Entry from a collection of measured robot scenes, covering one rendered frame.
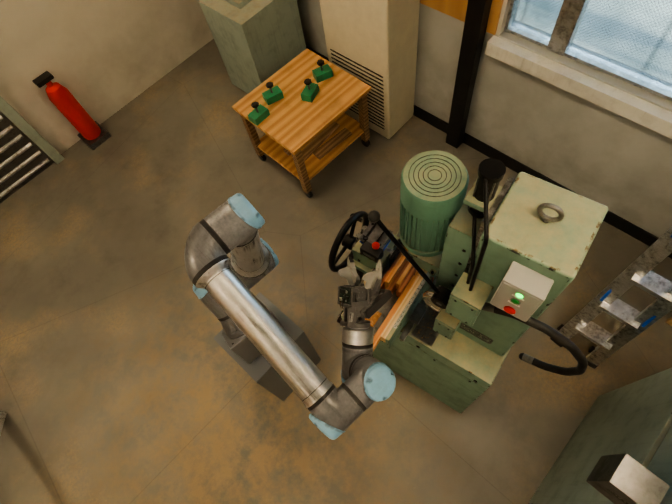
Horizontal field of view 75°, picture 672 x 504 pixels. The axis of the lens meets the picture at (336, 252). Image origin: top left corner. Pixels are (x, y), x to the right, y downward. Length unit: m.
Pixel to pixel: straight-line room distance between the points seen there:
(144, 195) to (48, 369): 1.27
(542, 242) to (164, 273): 2.43
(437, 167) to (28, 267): 3.00
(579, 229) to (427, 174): 0.38
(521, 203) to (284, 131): 1.79
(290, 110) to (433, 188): 1.75
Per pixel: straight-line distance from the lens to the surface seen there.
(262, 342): 1.17
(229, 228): 1.21
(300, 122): 2.72
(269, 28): 3.37
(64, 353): 3.21
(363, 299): 1.27
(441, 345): 1.73
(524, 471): 2.54
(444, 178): 1.19
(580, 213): 1.19
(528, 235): 1.12
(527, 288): 1.11
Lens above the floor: 2.46
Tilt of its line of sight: 62 degrees down
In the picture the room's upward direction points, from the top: 14 degrees counter-clockwise
